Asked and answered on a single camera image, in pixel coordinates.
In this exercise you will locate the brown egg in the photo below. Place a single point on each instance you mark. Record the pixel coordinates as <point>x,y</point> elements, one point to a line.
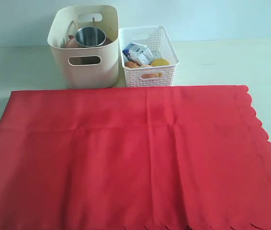
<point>149,75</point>

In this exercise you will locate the yellow lemon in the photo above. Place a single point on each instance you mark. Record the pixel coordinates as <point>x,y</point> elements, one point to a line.
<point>159,62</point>

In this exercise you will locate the stainless steel cup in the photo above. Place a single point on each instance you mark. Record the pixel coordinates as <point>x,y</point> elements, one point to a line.
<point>88,37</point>

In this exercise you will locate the fried chicken nugget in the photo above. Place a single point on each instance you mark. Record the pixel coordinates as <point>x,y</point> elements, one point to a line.
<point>131,65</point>

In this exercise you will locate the brown round plate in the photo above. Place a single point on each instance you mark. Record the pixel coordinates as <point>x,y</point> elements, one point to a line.
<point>81,61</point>

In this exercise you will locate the red scalloped table cloth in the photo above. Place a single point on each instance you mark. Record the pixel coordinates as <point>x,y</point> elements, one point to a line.
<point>156,158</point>

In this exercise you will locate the white woven plastic basket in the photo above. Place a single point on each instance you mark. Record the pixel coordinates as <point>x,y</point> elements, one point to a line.
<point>157,40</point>

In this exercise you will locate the blue white milk carton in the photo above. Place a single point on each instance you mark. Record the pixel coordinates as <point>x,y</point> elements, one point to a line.
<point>138,53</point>

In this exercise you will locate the cream plastic bin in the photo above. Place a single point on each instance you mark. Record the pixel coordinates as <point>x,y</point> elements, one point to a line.
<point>102,75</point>

